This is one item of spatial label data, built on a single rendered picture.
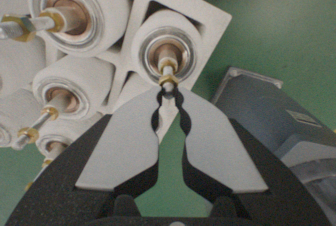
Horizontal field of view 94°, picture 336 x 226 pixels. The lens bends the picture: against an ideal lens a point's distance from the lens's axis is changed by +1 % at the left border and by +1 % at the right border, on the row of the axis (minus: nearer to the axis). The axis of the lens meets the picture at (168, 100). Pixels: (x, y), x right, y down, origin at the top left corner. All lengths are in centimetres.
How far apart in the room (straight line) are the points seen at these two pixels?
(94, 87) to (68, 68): 4
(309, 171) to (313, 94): 43
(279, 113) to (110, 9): 33
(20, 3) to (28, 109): 19
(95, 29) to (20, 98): 24
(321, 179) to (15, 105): 51
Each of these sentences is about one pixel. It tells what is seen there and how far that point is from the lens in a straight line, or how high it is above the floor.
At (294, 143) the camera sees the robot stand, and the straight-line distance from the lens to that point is 30.
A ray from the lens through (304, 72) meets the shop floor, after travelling 65.
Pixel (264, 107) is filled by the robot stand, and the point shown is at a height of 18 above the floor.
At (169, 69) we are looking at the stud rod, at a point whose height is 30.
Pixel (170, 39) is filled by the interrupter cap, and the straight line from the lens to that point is 20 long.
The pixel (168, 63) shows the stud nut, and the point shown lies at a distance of 17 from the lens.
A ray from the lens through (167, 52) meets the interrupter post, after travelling 19.
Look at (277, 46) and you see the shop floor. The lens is 56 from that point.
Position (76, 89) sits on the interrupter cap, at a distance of 26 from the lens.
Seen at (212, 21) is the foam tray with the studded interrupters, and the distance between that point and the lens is 28.
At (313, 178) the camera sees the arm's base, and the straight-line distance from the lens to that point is 33.
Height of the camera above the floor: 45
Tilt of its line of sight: 57 degrees down
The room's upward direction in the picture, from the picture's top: 179 degrees clockwise
